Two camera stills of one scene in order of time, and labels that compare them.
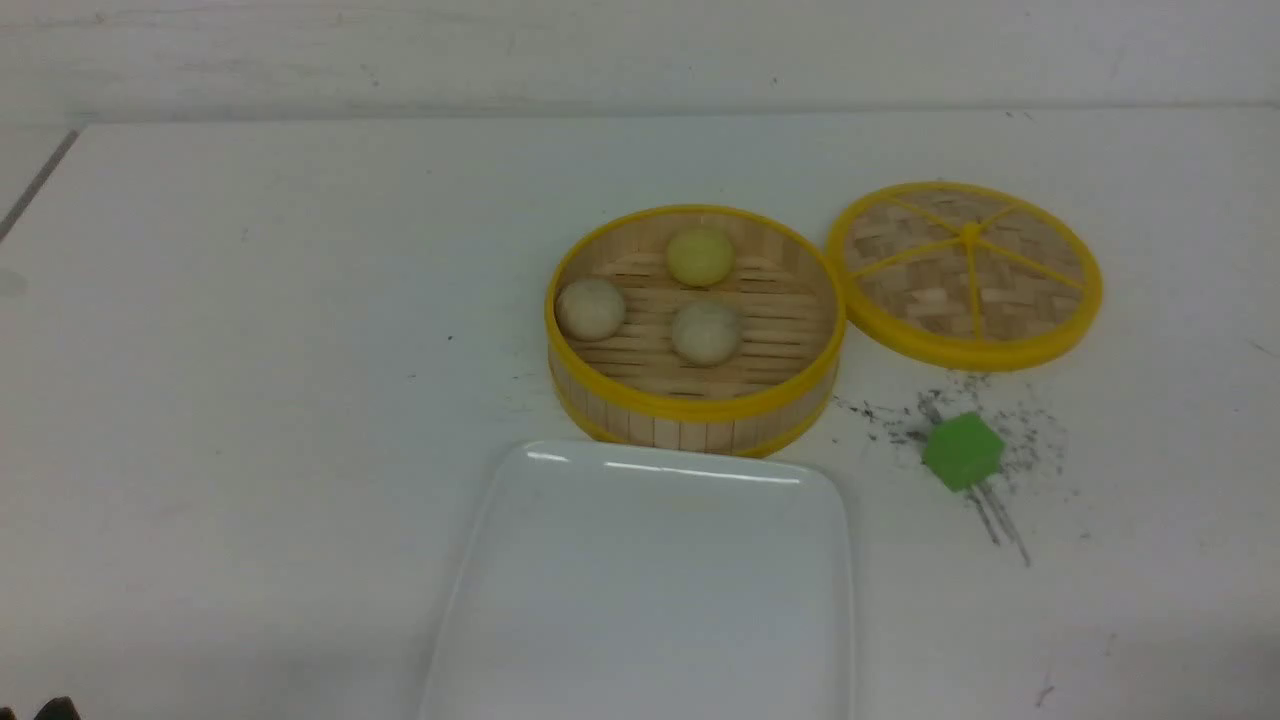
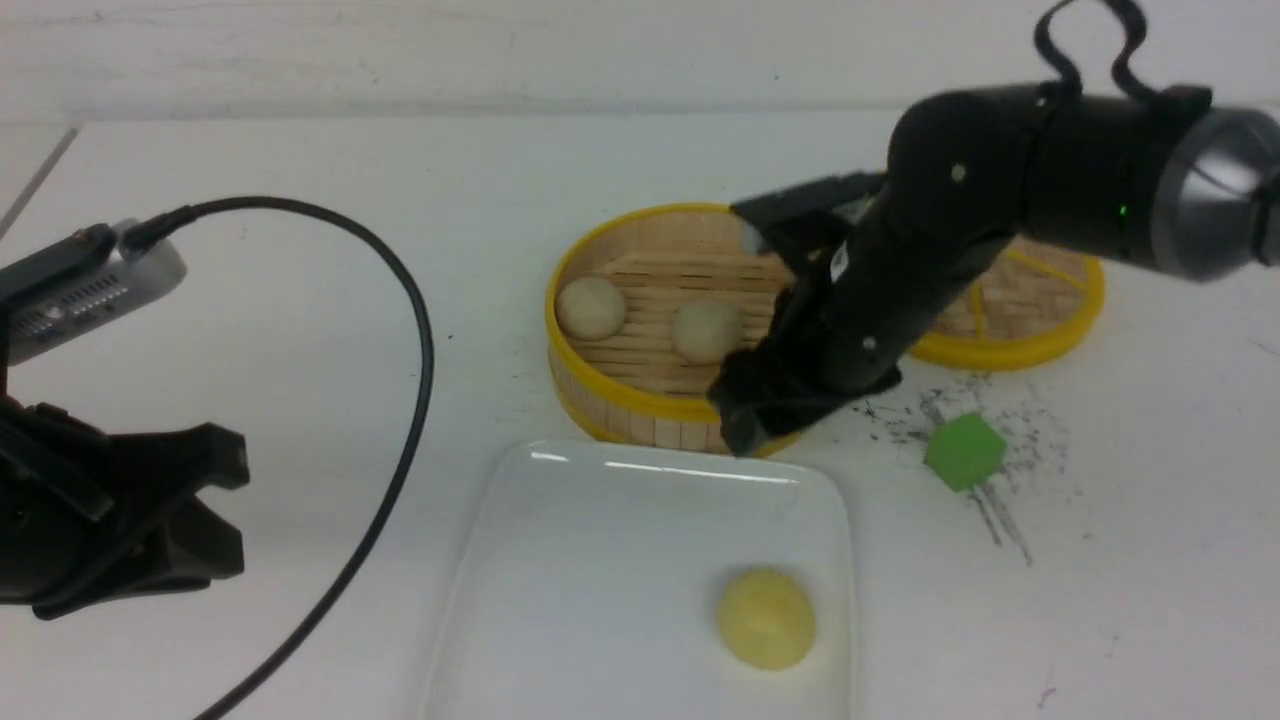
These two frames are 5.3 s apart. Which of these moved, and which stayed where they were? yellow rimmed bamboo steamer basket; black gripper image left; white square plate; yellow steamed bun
Moved: yellow steamed bun; black gripper image left
Stayed: white square plate; yellow rimmed bamboo steamer basket
